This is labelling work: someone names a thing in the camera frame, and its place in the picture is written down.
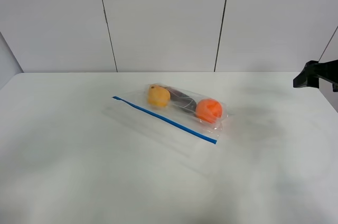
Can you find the yellow round fruit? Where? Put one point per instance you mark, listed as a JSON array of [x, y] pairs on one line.
[[158, 96]]

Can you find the clear zip bag blue seal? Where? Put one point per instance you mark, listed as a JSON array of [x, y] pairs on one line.
[[129, 106]]

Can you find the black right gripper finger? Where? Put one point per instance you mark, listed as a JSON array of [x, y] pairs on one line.
[[313, 71]]

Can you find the dark purple eggplant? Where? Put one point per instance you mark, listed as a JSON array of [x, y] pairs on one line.
[[182, 101]]

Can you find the orange round fruit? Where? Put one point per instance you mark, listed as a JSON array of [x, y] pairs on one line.
[[209, 110]]

